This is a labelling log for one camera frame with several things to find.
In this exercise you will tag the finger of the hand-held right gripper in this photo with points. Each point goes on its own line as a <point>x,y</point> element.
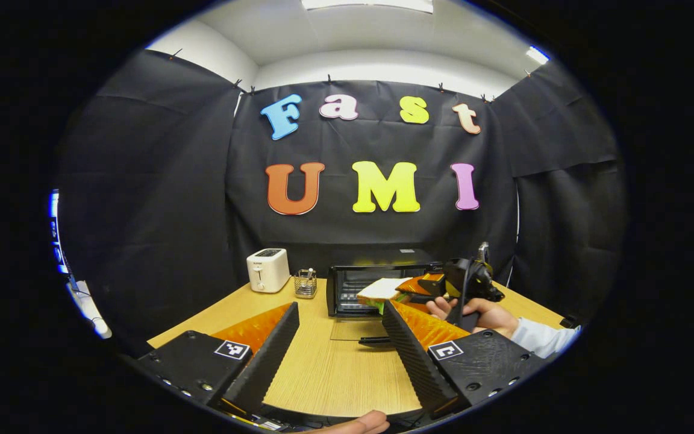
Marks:
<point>422,283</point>
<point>428,298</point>

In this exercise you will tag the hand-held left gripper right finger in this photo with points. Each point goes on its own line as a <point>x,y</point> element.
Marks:
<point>416,364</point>

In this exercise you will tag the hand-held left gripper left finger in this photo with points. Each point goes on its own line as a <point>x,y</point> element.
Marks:
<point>265,364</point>

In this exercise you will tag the bread and lettuce sandwich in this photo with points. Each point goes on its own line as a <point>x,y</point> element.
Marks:
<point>380,289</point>

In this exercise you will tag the black electric oven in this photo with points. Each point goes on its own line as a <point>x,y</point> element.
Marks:
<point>344,289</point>

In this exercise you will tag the white toaster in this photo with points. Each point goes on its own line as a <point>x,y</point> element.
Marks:
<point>267,271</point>

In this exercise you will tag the black backdrop cloth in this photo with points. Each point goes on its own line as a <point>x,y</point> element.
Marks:
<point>154,199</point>

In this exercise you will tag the small ceiling light panel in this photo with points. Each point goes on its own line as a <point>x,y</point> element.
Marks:
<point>538,55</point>

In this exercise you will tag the large ceiling light panel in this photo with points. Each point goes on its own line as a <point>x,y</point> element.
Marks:
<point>368,5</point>

